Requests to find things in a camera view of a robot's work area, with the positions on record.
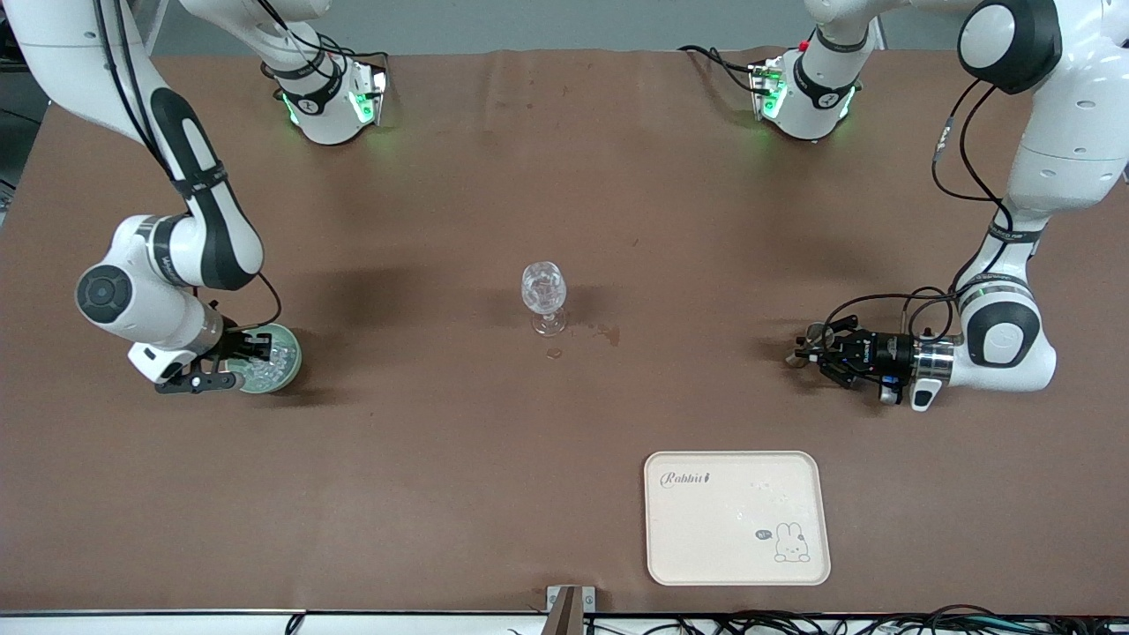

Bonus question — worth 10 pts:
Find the steel double jigger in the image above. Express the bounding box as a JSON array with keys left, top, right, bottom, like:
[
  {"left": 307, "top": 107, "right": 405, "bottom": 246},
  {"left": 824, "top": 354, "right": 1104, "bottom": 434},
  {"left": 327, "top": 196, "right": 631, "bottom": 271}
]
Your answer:
[{"left": 788, "top": 322, "right": 835, "bottom": 364}]

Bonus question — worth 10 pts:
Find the clear ice cubes pile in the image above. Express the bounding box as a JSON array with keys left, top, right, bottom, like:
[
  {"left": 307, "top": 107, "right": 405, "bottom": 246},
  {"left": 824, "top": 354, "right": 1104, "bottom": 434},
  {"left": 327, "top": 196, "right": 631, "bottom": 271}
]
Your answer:
[{"left": 247, "top": 340, "right": 296, "bottom": 389}]

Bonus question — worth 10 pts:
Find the right arm base connector plate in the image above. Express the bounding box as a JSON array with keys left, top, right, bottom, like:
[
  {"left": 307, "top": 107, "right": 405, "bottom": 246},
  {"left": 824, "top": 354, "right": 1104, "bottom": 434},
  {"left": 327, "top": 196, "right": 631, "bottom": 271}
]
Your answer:
[{"left": 351, "top": 63, "right": 390, "bottom": 126}]

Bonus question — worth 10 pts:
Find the left arm base connector plate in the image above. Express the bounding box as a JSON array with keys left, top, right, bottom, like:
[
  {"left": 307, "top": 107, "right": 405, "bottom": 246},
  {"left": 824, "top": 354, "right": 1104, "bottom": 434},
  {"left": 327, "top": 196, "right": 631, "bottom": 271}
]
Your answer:
[{"left": 749, "top": 60, "right": 788, "bottom": 121}]

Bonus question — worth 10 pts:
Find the clear wine glass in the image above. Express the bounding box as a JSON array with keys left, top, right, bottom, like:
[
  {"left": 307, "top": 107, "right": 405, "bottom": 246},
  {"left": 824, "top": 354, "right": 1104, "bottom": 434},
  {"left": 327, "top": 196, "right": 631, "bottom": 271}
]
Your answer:
[{"left": 520, "top": 261, "right": 570, "bottom": 338}]

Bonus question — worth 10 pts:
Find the green ceramic bowl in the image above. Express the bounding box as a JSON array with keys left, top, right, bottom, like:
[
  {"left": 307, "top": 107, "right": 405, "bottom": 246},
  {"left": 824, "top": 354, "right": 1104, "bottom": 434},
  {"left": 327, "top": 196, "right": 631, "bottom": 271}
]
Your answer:
[{"left": 228, "top": 323, "right": 303, "bottom": 395}]

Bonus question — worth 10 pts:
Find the cream rabbit print tray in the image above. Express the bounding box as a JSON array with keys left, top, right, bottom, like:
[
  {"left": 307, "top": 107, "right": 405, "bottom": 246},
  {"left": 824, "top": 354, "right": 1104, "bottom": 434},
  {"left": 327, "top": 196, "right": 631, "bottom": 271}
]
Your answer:
[{"left": 644, "top": 451, "right": 832, "bottom": 586}]

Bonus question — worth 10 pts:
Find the brown table mat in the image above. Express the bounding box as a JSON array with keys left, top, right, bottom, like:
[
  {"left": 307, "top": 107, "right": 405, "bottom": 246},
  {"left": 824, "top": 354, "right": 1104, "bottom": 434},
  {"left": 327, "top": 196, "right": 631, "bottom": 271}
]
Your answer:
[{"left": 0, "top": 49, "right": 1129, "bottom": 616}]

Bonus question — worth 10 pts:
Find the right arm wrist black cable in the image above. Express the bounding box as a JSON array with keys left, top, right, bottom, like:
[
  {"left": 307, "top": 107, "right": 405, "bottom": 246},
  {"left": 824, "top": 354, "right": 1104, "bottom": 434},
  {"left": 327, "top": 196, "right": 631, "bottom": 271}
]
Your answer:
[{"left": 93, "top": 0, "right": 283, "bottom": 334}]

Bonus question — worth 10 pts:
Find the arm wrist black cable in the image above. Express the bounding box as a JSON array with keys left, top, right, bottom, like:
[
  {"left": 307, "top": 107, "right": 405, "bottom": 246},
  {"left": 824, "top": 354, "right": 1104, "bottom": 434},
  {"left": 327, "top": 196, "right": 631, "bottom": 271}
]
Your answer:
[
  {"left": 825, "top": 78, "right": 1015, "bottom": 345},
  {"left": 93, "top": 0, "right": 283, "bottom": 334}
]

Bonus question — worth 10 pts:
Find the left arm wrist black cable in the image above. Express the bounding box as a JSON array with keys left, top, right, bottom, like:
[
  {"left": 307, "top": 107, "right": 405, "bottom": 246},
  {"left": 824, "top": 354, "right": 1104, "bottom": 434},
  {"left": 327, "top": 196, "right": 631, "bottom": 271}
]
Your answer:
[{"left": 825, "top": 78, "right": 1015, "bottom": 345}]

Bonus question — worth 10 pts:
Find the white table edge rail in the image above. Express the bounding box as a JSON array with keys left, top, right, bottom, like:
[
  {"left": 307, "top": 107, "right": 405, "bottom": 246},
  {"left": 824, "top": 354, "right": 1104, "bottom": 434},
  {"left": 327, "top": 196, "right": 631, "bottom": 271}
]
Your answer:
[{"left": 0, "top": 610, "right": 548, "bottom": 635}]

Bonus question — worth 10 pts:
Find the black cable bundle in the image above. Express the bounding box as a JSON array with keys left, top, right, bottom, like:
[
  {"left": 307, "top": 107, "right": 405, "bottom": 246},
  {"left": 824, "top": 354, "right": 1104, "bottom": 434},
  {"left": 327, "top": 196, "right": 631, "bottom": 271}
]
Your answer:
[{"left": 507, "top": 604, "right": 1129, "bottom": 635}]

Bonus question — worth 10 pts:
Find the left arm base black cable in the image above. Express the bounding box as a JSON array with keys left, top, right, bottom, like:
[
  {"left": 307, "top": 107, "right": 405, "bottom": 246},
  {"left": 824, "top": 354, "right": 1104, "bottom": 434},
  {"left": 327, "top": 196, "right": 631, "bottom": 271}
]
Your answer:
[{"left": 677, "top": 44, "right": 761, "bottom": 93}]

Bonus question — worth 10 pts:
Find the arm base black cable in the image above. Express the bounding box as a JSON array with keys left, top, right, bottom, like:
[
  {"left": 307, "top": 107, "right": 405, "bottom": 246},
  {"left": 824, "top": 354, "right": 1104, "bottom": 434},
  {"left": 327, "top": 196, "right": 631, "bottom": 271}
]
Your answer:
[
  {"left": 677, "top": 44, "right": 761, "bottom": 93},
  {"left": 260, "top": 0, "right": 390, "bottom": 76}
]

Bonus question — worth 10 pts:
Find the right arm base black cable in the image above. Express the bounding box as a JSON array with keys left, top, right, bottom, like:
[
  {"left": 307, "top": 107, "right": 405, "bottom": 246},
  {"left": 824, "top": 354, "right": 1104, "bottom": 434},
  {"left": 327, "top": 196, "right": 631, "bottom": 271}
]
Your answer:
[{"left": 260, "top": 0, "right": 390, "bottom": 76}]

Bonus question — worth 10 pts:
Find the grey metal bracket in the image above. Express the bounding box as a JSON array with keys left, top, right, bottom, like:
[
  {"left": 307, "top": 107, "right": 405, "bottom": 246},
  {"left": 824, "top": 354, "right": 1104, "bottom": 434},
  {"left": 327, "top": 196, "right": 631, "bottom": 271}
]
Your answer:
[{"left": 546, "top": 586, "right": 596, "bottom": 635}]

